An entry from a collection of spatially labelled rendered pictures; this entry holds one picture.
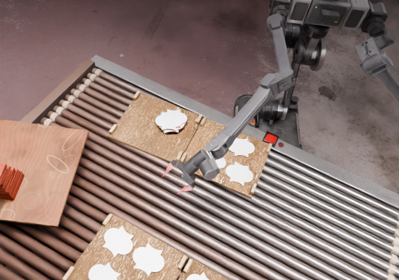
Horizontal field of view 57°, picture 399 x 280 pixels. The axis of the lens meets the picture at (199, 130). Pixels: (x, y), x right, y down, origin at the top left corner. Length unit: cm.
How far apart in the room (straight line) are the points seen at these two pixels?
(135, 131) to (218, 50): 206
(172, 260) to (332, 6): 146
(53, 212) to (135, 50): 241
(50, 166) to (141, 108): 60
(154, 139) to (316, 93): 216
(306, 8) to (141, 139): 109
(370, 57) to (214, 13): 287
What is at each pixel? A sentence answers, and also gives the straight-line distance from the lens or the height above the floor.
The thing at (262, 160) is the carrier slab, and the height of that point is 94.
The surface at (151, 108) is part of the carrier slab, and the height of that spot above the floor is 94.
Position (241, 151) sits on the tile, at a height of 94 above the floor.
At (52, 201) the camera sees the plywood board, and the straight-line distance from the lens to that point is 175.
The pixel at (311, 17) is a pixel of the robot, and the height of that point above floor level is 143.
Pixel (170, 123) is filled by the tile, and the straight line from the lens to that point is 197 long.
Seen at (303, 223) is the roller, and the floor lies 92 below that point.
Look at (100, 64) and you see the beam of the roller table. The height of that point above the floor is 92.
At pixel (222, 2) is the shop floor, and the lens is 453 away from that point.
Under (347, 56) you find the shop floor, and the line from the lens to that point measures 431.
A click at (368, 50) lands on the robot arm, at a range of 171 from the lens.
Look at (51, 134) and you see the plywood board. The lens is 194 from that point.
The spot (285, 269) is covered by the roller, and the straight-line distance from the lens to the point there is 180.
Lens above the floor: 258
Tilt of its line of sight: 54 degrees down
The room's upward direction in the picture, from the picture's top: 9 degrees clockwise
